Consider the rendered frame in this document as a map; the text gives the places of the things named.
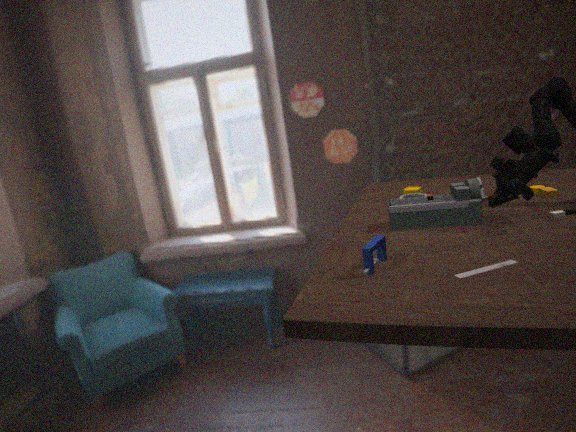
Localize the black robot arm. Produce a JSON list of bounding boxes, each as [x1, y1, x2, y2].
[[490, 77, 576, 179]]

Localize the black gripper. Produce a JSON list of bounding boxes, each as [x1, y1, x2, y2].
[[489, 159, 539, 208]]

